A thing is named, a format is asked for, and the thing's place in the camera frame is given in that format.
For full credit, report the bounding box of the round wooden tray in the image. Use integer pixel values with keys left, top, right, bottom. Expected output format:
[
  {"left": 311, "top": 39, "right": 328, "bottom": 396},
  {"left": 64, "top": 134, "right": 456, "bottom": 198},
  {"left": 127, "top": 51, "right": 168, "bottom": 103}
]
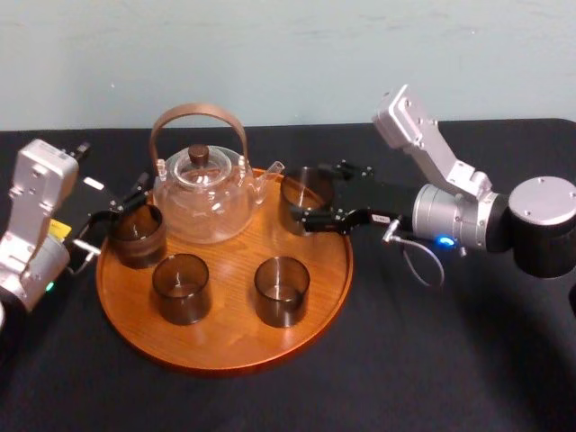
[{"left": 94, "top": 166, "right": 356, "bottom": 377}]

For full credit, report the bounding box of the glass teapot with wooden handle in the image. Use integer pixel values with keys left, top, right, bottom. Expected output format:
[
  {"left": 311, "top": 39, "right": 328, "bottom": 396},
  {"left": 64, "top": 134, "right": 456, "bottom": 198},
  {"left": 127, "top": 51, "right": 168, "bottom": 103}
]
[{"left": 148, "top": 103, "right": 286, "bottom": 246}]

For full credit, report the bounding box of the black table cloth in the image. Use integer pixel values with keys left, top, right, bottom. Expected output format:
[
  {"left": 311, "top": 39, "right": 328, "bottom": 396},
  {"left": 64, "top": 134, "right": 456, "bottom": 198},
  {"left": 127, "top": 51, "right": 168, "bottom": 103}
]
[{"left": 0, "top": 117, "right": 576, "bottom": 432}]

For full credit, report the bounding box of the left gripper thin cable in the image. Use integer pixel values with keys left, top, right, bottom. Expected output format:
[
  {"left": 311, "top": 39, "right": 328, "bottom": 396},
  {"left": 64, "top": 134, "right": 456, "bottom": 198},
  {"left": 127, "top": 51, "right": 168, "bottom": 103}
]
[{"left": 67, "top": 238, "right": 103, "bottom": 275}]

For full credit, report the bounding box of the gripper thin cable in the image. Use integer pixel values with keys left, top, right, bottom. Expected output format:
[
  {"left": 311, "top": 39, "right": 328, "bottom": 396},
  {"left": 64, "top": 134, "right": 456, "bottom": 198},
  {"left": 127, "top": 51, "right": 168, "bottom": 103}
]
[
  {"left": 67, "top": 238, "right": 103, "bottom": 275},
  {"left": 382, "top": 217, "right": 446, "bottom": 289}
]

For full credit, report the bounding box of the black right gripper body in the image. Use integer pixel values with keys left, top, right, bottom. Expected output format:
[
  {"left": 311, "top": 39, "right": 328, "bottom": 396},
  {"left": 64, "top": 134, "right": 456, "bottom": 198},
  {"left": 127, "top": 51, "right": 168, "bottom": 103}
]
[{"left": 333, "top": 177, "right": 424, "bottom": 231}]

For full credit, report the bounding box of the glass lid with wooden knob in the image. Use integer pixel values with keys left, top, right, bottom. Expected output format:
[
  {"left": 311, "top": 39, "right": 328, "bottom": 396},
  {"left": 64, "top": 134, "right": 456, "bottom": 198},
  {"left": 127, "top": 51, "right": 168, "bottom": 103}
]
[{"left": 172, "top": 143, "right": 233, "bottom": 188}]

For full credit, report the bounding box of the right gripper thin cable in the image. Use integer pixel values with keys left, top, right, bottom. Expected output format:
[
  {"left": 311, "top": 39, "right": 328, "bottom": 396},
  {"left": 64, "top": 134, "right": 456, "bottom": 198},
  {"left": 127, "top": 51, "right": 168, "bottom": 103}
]
[{"left": 382, "top": 217, "right": 446, "bottom": 289}]

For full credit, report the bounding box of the smoked glass with wooden sleeve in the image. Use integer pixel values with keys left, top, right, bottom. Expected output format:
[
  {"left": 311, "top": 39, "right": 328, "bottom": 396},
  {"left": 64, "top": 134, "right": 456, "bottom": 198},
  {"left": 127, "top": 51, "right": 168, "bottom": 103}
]
[{"left": 110, "top": 202, "right": 168, "bottom": 271}]

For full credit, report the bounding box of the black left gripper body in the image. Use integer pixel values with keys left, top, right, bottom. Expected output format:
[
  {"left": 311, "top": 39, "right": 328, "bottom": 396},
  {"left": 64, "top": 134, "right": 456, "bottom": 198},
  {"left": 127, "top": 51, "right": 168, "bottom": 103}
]
[{"left": 53, "top": 175, "right": 122, "bottom": 242}]

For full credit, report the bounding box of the smoked glass tumbler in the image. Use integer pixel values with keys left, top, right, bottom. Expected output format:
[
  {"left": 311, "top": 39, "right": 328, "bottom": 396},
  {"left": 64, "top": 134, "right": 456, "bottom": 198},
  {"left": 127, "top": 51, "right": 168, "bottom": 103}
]
[
  {"left": 253, "top": 256, "right": 311, "bottom": 329},
  {"left": 278, "top": 166, "right": 337, "bottom": 238},
  {"left": 151, "top": 253, "right": 212, "bottom": 326}
]

